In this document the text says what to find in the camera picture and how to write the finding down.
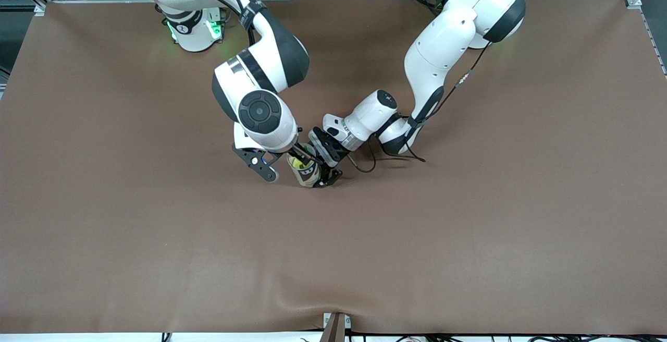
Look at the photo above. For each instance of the yellow tennis ball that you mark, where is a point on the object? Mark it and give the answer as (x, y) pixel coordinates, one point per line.
(298, 165)

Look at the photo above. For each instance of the clear tennis ball can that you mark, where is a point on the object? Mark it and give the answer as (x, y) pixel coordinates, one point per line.
(311, 176)

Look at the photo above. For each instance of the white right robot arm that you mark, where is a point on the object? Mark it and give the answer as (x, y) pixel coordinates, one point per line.
(190, 29)

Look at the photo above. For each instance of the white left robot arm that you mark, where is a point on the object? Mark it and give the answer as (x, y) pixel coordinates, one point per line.
(474, 24)

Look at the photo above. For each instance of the brown table mat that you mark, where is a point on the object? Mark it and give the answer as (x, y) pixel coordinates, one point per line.
(333, 258)

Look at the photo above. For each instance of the grey metal table bracket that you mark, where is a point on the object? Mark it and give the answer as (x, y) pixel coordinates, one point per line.
(333, 329)

